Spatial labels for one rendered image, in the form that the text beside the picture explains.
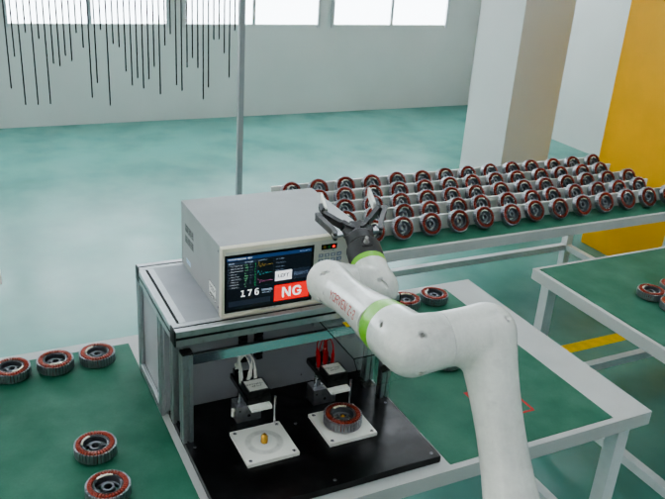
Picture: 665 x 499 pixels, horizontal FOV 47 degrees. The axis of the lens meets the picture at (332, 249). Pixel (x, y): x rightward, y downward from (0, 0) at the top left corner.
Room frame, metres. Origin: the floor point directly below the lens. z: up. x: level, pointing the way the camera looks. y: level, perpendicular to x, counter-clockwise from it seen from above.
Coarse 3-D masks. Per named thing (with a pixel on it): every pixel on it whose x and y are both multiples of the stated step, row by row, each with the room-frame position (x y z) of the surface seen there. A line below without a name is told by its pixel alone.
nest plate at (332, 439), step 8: (312, 416) 1.86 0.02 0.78; (320, 416) 1.87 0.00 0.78; (336, 416) 1.87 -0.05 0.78; (320, 424) 1.83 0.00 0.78; (368, 424) 1.85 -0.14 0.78; (320, 432) 1.80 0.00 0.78; (328, 432) 1.80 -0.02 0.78; (352, 432) 1.80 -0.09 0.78; (360, 432) 1.81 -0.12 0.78; (368, 432) 1.81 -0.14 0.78; (376, 432) 1.81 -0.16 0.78; (328, 440) 1.76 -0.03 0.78; (336, 440) 1.76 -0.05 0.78; (344, 440) 1.76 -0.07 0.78; (352, 440) 1.78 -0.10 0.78
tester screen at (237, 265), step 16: (256, 256) 1.85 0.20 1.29; (272, 256) 1.87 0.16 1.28; (288, 256) 1.89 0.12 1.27; (304, 256) 1.92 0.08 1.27; (240, 272) 1.83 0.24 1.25; (256, 272) 1.85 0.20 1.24; (272, 272) 1.87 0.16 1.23; (240, 288) 1.83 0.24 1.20; (272, 288) 1.87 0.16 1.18; (256, 304) 1.85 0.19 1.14
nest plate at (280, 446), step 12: (240, 432) 1.77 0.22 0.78; (252, 432) 1.77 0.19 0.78; (264, 432) 1.77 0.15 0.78; (276, 432) 1.78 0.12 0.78; (240, 444) 1.72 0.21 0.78; (252, 444) 1.72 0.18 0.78; (276, 444) 1.73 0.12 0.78; (288, 444) 1.73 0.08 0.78; (252, 456) 1.66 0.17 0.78; (264, 456) 1.67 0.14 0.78; (276, 456) 1.67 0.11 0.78; (288, 456) 1.68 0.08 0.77
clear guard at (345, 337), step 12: (324, 324) 1.91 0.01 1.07; (336, 324) 1.92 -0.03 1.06; (336, 336) 1.85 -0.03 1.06; (348, 336) 1.85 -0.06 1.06; (348, 348) 1.79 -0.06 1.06; (360, 348) 1.79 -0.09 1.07; (360, 360) 1.74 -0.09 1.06; (372, 360) 1.75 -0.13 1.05; (360, 372) 1.72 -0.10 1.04; (372, 372) 1.73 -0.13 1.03; (384, 372) 1.74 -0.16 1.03; (360, 384) 1.70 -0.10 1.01; (372, 384) 1.70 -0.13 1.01
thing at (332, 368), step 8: (312, 360) 1.98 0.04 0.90; (312, 368) 1.96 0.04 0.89; (320, 368) 1.92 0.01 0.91; (328, 368) 1.91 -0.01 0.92; (336, 368) 1.91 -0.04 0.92; (344, 368) 1.91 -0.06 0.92; (320, 376) 1.91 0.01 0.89; (328, 376) 1.87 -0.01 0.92; (336, 376) 1.88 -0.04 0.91; (344, 376) 1.89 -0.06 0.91; (328, 384) 1.87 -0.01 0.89; (336, 384) 1.88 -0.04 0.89; (344, 384) 1.89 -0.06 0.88; (336, 392) 1.86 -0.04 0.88
